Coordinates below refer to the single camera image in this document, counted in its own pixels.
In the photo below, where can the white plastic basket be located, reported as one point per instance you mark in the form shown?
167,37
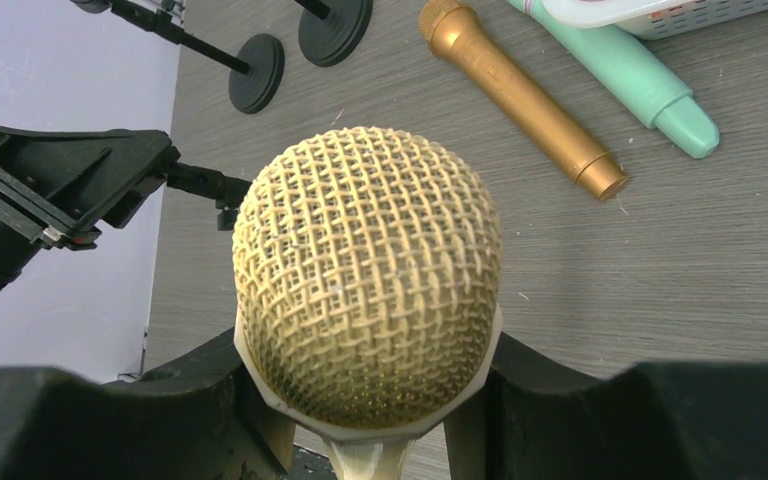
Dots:
652,19

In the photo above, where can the mint green microphone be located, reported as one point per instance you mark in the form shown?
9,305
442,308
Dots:
644,85

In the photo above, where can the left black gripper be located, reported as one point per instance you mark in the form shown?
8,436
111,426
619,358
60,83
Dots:
57,187

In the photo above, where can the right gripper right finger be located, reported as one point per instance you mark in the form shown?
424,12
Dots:
538,419

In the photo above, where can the black mic stand left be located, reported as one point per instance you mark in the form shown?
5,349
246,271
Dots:
256,70

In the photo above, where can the black mic stand right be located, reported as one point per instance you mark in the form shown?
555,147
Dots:
329,31

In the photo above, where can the black mic stand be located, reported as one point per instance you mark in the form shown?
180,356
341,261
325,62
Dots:
256,70
329,31

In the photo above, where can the beige microphone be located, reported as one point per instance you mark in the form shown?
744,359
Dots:
367,264

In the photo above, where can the gold microphone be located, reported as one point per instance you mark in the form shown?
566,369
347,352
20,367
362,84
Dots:
455,34

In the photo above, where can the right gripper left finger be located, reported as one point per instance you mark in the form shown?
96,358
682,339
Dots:
198,416

